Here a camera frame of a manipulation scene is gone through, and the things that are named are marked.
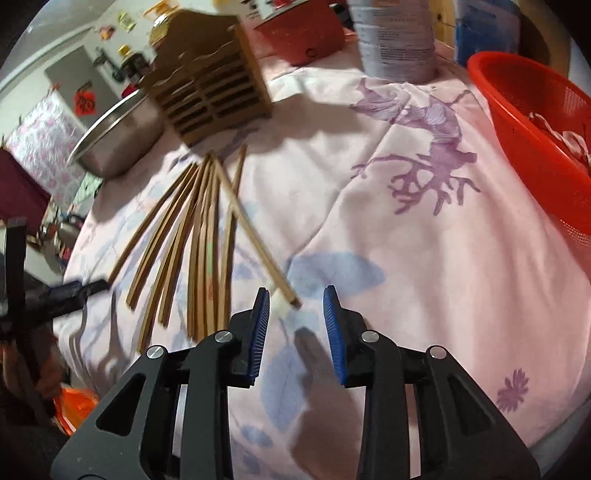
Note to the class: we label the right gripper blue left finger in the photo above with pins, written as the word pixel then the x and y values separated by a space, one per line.
pixel 249 328

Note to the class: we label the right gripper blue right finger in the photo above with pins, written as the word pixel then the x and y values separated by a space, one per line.
pixel 345 328

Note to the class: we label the wooden chopstick crossing pile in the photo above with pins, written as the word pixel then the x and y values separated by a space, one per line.
pixel 279 279

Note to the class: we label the person's left hand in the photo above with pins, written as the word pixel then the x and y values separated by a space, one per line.
pixel 49 363

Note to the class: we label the dark red cloth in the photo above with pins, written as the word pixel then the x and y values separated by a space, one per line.
pixel 20 195

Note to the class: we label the orange plastic bag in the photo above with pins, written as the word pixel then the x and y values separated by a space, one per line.
pixel 72 407

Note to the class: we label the pink floral curtain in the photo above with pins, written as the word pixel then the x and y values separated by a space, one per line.
pixel 42 144

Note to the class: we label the pink floral tablecloth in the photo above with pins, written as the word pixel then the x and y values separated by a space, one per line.
pixel 402 198

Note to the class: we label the stainless steel bowl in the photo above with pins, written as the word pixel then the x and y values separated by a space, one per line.
pixel 119 138

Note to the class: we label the red diamond door sign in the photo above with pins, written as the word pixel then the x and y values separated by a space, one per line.
pixel 84 103

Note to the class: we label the wooden utensil holder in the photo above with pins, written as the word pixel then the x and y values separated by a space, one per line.
pixel 205 77

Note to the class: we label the red electric cooking pot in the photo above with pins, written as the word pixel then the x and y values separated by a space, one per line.
pixel 303 32

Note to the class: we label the red plastic mesh basket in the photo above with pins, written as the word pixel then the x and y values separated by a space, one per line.
pixel 542 121

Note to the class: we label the gold lid milk powder tin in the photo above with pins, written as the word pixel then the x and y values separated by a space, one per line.
pixel 395 39

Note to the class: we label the blue lidded plastic container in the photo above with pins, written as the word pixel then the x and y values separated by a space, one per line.
pixel 486 25

